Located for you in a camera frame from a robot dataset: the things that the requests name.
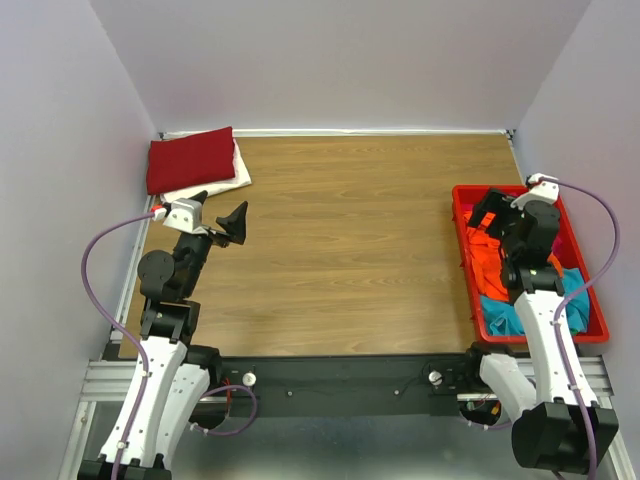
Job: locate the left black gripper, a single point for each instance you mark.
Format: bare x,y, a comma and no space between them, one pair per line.
235,226

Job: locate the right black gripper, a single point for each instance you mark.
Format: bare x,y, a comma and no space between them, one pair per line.
495,202

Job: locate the orange t-shirt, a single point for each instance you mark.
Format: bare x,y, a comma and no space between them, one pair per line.
485,259

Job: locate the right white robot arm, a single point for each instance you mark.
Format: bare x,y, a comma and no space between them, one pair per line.
557,422

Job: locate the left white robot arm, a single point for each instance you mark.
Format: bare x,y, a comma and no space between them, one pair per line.
171,373

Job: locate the red plastic bin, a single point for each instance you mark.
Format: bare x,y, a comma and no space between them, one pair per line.
597,330

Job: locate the folded white t-shirt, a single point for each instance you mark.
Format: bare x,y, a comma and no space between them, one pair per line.
241,179

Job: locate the folded dark red t-shirt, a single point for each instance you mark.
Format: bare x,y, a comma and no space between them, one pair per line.
190,161

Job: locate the magenta t-shirt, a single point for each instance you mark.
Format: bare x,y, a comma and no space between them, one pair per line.
565,248

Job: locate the teal t-shirt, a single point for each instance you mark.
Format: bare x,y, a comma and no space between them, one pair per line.
502,320

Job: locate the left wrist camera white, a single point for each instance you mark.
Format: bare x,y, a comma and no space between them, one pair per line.
186,216

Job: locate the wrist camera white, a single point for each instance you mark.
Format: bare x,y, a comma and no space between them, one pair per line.
540,187
186,216

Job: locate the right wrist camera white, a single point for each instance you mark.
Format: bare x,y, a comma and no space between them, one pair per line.
540,187

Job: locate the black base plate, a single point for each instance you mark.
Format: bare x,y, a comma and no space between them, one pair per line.
360,385

